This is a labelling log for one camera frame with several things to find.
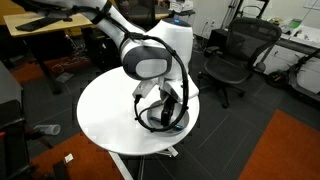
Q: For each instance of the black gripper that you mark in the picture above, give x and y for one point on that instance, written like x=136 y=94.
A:
x=167 y=112

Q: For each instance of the blue teal marker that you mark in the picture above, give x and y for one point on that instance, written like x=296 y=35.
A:
x=175 y=128

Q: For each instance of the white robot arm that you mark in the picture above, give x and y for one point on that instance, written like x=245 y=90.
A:
x=158 y=57

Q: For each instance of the grey bowl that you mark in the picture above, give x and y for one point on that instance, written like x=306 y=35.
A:
x=155 y=111

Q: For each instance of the round white table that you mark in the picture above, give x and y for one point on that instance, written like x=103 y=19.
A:
x=105 y=113

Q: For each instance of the black mesh office chair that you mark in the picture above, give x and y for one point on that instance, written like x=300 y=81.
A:
x=233 y=64

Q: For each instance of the black scooter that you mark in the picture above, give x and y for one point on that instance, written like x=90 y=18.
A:
x=288 y=78

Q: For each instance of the clear plastic bottle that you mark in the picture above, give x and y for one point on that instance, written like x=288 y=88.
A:
x=52 y=129

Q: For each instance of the black keyboard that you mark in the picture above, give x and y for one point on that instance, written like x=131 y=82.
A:
x=37 y=24

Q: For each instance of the black cabinet left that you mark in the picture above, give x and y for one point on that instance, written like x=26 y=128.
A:
x=14 y=155

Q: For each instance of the wooden desk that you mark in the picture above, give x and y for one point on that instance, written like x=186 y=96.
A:
x=12 y=21

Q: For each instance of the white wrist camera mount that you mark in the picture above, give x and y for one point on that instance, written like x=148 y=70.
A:
x=144 y=88

